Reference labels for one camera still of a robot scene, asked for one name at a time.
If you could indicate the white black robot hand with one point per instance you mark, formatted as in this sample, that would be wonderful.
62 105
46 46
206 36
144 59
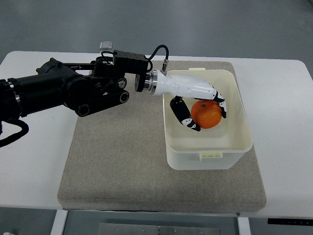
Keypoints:
183 86

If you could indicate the orange fruit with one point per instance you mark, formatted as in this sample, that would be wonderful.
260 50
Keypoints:
206 113

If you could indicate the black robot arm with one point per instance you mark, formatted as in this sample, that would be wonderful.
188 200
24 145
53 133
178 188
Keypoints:
86 88

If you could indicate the white plastic box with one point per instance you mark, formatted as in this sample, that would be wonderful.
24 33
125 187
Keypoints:
219 147

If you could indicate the small clear square object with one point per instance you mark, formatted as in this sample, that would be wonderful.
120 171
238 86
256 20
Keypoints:
106 45

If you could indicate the white right table leg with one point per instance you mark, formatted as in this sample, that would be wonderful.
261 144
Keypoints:
244 226

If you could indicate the white table leg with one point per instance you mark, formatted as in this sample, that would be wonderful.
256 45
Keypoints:
59 222
244 226

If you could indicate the black table control panel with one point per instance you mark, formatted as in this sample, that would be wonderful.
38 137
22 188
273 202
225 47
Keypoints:
288 221

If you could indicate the metal plate under table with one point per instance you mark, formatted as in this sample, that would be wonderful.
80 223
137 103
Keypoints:
135 229

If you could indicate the white left table leg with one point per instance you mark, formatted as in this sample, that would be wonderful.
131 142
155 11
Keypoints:
59 222

